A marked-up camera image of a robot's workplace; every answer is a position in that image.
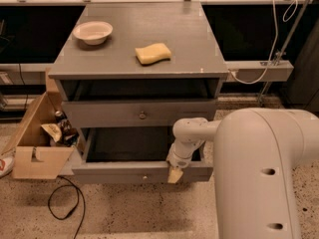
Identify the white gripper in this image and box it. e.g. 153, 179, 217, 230
166, 139, 203, 184

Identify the grey drawer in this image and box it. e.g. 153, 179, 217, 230
62, 100, 216, 128
71, 126, 214, 185

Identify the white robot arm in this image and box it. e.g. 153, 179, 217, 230
166, 108, 319, 239

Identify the grey top drawer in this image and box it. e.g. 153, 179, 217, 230
62, 100, 216, 128

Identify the grey drawer cabinet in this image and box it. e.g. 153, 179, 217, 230
48, 1, 229, 131

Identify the dark bottle in box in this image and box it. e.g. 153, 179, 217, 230
55, 111, 78, 146

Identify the yellow sponge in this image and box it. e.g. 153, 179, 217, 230
135, 43, 171, 65

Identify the crumpled snack bag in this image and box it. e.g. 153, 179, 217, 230
41, 123, 62, 142

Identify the cardboard box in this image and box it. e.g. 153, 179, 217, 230
0, 68, 76, 179

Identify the white bowl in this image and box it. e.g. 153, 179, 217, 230
72, 21, 113, 46

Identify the white red shoe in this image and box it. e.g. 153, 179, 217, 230
0, 156, 14, 178

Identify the black floor cable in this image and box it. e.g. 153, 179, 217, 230
47, 175, 87, 239

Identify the grey wall rail box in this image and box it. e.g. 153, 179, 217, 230
225, 61, 293, 83

